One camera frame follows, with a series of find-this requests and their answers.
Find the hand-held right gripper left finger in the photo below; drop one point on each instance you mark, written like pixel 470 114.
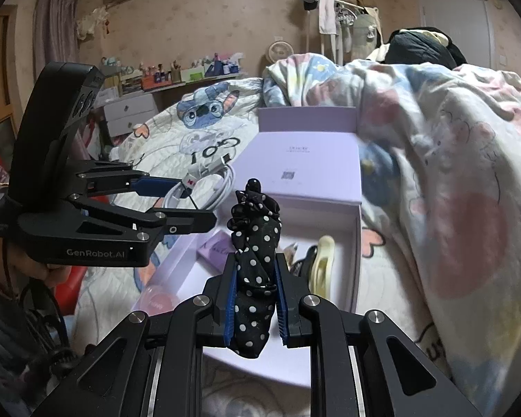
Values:
pixel 231 308

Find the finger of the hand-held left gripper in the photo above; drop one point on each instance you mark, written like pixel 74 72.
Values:
pixel 154 185
pixel 186 222

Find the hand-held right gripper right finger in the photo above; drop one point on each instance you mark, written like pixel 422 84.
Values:
pixel 283 312

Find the purple signed card packet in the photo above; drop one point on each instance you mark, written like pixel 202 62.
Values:
pixel 219 249

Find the black hair clip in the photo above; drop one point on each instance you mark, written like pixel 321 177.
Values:
pixel 304 263

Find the cream claw hair clip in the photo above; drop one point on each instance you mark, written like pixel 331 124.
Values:
pixel 321 269

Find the black polka dot scrunchie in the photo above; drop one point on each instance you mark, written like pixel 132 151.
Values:
pixel 254 243

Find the pink round case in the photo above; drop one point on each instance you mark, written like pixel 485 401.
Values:
pixel 158 302

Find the lavender gift box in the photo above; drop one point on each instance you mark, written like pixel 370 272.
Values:
pixel 304 160

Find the person's left forearm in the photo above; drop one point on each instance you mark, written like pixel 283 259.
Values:
pixel 4 334

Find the person's left hand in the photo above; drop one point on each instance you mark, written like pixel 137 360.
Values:
pixel 47 274

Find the white printed quilted bedspread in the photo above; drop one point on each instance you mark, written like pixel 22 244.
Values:
pixel 165 134

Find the white drawer unit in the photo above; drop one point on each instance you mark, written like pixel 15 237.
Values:
pixel 130 113

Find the pale purple curtain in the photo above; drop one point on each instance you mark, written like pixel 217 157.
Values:
pixel 54 21

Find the green white carton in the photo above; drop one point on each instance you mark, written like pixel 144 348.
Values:
pixel 194 74

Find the white dried flower bunch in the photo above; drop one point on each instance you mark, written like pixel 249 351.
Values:
pixel 91 21

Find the red stool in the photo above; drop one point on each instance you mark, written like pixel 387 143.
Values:
pixel 74 284

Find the blue desktop organizer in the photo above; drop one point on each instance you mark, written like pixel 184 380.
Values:
pixel 219 67

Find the white electric fan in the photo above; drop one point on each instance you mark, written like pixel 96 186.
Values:
pixel 280 52

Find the white clothes rack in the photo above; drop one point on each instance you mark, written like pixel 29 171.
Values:
pixel 308 30

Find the floral duvet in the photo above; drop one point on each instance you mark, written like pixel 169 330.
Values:
pixel 460 160

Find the white hanging garment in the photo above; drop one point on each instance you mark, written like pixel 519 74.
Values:
pixel 328 13

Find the grey hanging garment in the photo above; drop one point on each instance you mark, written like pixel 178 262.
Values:
pixel 364 34

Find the black clothes pile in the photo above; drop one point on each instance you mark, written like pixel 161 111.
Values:
pixel 417 47

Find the white door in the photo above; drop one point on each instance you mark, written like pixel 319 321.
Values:
pixel 456 13

